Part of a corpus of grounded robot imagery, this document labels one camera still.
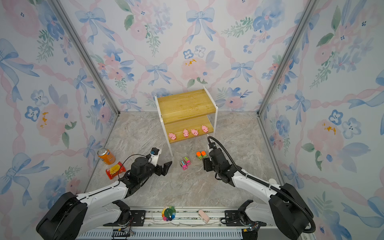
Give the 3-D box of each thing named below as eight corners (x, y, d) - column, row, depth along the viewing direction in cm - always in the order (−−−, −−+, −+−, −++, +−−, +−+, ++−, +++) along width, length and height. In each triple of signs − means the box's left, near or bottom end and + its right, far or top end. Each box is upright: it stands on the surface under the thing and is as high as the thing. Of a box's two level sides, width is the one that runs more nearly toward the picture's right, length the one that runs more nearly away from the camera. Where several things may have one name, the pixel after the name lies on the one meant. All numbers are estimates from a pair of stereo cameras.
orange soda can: (104, 165, 94) (95, 156, 85) (107, 157, 98) (99, 148, 89) (114, 165, 94) (106, 156, 85) (117, 157, 98) (109, 148, 89)
